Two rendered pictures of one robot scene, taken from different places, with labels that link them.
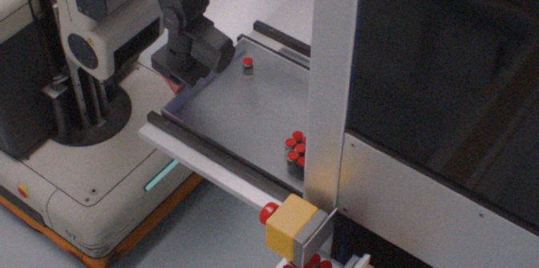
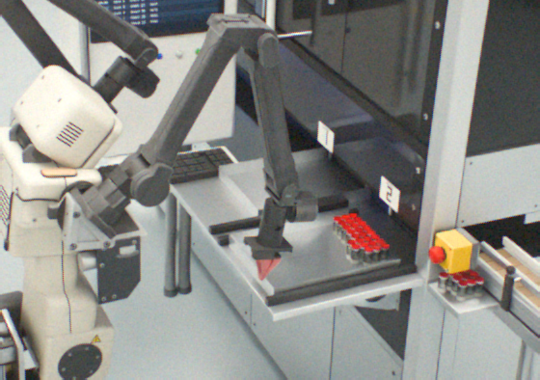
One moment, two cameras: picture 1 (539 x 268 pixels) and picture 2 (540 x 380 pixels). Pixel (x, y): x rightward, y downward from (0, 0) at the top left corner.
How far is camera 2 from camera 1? 218 cm
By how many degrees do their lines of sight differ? 52
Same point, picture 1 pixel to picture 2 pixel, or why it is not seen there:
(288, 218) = (456, 240)
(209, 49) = (308, 203)
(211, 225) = not seen: outside the picture
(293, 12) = (208, 213)
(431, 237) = (518, 191)
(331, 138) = (457, 169)
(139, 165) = not seen: outside the picture
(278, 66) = not seen: hidden behind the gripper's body
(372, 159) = (483, 163)
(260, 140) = (329, 267)
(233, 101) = (281, 266)
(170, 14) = (290, 189)
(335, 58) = (465, 107)
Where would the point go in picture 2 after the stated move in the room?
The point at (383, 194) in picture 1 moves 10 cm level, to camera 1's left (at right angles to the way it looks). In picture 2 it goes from (489, 184) to (474, 203)
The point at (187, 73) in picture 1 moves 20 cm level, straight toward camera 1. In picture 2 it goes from (282, 244) to (364, 263)
